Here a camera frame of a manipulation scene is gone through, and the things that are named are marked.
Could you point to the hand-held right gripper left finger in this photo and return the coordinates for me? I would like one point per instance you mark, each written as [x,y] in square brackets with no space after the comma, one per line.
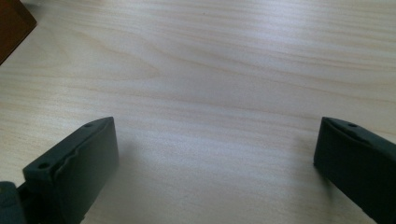
[77,168]

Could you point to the dark brown wooden box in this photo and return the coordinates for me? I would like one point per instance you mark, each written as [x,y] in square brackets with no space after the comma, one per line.
[12,25]

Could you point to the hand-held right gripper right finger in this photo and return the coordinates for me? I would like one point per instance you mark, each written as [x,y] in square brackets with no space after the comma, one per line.
[358,161]

